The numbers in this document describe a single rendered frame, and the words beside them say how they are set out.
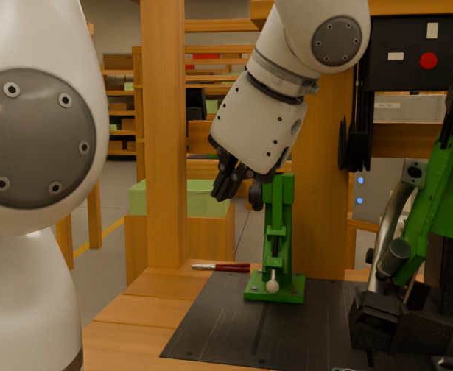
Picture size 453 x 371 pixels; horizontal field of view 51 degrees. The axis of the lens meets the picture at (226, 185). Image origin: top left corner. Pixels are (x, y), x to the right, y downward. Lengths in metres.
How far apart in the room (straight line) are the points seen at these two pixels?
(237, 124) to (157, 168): 0.69
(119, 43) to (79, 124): 11.29
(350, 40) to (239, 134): 0.19
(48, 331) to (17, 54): 0.18
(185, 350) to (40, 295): 0.55
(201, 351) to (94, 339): 0.22
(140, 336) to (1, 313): 0.65
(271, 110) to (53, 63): 0.34
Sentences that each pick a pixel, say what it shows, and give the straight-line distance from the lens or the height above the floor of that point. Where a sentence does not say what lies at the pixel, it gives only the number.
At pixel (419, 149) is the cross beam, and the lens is 1.28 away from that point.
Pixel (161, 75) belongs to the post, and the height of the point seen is 1.39.
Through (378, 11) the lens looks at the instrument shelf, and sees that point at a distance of 1.07.
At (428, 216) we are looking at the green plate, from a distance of 0.83.
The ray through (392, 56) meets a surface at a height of 1.42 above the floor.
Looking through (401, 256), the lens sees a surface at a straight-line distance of 0.83.
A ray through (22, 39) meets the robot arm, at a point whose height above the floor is 1.36.
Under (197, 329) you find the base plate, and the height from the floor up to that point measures 0.90.
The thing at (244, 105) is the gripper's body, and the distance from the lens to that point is 0.57.
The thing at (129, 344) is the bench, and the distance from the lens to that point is 0.95.
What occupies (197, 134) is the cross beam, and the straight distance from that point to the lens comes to 1.30.
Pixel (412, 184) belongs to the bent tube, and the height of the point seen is 1.18.
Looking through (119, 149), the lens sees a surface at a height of 0.29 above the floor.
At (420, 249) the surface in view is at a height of 1.09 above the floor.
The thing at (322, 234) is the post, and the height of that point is 1.00.
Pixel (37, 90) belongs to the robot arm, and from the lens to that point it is 0.26.
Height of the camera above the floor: 1.33
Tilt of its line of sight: 10 degrees down
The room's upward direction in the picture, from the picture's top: straight up
